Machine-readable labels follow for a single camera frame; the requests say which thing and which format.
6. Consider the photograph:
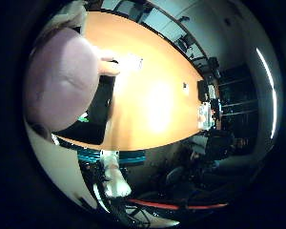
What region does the white paper card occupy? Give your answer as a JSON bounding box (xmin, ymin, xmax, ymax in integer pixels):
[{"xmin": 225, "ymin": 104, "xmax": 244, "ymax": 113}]
[{"xmin": 125, "ymin": 53, "xmax": 145, "ymax": 72}]

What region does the teal table clamp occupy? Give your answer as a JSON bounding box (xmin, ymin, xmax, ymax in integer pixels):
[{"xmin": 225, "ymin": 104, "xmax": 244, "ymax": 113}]
[{"xmin": 76, "ymin": 148, "xmax": 147, "ymax": 166}]

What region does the black monitor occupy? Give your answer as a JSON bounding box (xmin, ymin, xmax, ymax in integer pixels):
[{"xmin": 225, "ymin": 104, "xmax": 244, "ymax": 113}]
[{"xmin": 196, "ymin": 79, "xmax": 211, "ymax": 103}]

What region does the black office chair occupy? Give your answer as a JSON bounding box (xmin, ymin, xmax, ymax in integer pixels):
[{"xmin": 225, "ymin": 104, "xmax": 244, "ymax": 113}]
[{"xmin": 165, "ymin": 166, "xmax": 189, "ymax": 192}]

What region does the red cable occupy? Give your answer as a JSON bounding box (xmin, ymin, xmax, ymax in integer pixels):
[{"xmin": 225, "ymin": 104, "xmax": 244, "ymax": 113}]
[{"xmin": 127, "ymin": 198, "xmax": 230, "ymax": 212}]

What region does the black tray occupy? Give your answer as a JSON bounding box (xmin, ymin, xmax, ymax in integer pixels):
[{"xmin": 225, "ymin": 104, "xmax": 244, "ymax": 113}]
[{"xmin": 51, "ymin": 74, "xmax": 117, "ymax": 146}]

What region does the pink and white plush toy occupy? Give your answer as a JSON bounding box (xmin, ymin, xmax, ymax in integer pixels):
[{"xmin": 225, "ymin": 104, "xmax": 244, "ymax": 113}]
[{"xmin": 23, "ymin": 27, "xmax": 122, "ymax": 133}]

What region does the clear box of clutter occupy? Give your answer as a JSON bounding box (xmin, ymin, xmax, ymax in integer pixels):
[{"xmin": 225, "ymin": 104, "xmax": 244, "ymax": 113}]
[{"xmin": 197, "ymin": 101, "xmax": 214, "ymax": 132}]

